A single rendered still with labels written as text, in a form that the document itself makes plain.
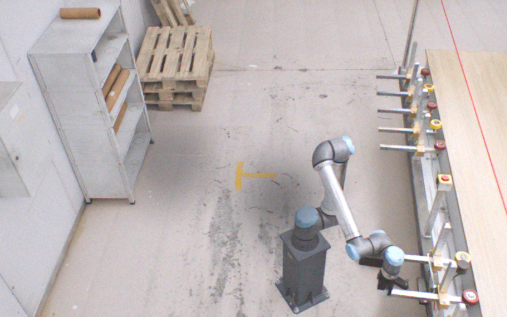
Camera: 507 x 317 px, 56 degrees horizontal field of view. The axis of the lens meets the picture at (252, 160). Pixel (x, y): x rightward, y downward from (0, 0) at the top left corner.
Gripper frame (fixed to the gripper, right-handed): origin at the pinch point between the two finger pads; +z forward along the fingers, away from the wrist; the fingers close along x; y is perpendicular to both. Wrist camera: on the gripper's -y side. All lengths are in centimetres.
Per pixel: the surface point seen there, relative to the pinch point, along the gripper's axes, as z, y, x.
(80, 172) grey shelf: 48, 246, -112
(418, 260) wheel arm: -3.1, -18.1, -23.7
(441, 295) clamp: -5.0, -27.9, -0.7
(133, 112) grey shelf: 35, 222, -187
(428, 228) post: 2, -28, -54
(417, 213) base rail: 12, -25, -74
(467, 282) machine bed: 11, -49, -23
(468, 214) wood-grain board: -9, -50, -59
